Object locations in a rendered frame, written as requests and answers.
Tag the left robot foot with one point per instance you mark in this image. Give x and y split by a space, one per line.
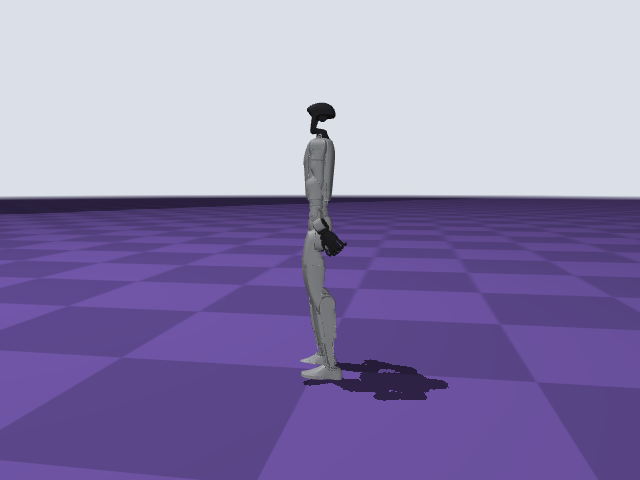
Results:
321 373

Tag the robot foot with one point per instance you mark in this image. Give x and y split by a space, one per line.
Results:
315 359
321 373

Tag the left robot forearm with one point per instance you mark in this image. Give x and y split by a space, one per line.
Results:
315 199

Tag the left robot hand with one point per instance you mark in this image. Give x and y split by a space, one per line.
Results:
328 239

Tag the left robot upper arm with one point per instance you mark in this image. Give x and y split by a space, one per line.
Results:
317 150

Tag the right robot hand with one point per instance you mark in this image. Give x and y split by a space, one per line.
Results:
329 253

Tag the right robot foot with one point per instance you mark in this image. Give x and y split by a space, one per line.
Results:
315 359

